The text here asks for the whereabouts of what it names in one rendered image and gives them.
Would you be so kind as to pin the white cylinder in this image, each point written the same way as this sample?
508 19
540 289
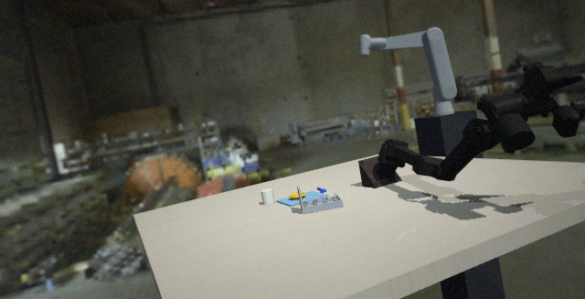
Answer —
267 196

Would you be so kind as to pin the yellow plate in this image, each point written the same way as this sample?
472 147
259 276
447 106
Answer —
296 196

